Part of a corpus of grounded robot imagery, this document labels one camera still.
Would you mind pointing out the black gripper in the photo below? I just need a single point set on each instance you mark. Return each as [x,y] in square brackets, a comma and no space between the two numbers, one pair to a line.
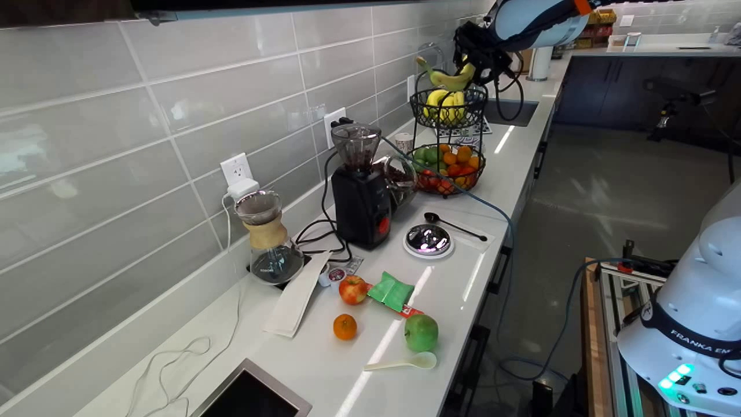
[477,57]

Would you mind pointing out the yellow green banana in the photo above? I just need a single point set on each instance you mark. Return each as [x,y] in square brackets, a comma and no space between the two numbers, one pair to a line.
[447,82]

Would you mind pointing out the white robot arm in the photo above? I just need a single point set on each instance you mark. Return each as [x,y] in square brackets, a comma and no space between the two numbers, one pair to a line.
[513,26]

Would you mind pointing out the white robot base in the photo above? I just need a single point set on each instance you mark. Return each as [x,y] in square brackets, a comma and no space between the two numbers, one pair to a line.
[686,345]

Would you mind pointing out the yellow bananas in basket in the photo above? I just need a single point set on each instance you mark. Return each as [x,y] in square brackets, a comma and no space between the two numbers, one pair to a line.
[446,108]

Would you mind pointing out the paper towel roll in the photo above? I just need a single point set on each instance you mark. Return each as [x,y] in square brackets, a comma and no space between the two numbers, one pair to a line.
[540,64]

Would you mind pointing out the kitchen sink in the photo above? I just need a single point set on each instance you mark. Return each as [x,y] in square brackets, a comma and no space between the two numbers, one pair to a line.
[510,113]

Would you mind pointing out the black two-tier fruit basket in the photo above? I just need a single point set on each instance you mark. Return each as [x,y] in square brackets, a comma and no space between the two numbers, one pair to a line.
[469,132]

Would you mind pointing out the mixed fruit in lower basket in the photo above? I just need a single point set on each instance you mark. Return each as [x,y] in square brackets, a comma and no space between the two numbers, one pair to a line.
[447,167]

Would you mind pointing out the black measuring spoon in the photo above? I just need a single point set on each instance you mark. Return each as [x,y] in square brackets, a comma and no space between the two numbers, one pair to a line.
[430,216]

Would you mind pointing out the black coffee grinder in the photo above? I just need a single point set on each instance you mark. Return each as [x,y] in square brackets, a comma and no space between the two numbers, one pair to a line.
[360,192]

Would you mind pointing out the round silver lid dish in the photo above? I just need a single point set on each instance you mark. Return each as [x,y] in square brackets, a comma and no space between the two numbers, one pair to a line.
[426,242]

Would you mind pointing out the green snack packet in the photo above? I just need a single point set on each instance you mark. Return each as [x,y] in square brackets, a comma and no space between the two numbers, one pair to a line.
[393,293]

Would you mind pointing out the red yellow apple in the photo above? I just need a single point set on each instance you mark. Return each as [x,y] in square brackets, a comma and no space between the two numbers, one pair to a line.
[352,291]

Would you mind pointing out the wooden robot cart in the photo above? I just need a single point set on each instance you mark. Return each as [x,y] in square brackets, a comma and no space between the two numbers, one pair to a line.
[610,388]

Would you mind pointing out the green apple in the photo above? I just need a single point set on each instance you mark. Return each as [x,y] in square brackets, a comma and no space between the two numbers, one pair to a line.
[419,334]

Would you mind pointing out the glass jar blender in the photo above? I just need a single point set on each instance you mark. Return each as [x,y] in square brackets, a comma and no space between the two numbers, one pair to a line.
[273,259]

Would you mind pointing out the small orange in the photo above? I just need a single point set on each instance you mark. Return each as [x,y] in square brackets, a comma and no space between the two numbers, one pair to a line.
[346,327]

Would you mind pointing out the white plastic spoon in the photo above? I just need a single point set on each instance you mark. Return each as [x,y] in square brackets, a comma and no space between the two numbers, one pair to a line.
[418,360]

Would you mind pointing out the white folded paper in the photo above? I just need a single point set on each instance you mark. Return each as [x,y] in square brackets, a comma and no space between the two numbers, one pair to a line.
[294,298]

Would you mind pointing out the countertop induction plate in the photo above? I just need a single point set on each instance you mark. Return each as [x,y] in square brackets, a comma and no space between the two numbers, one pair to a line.
[250,393]

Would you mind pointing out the white wall outlet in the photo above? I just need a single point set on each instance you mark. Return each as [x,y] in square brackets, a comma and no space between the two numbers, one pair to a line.
[240,178]

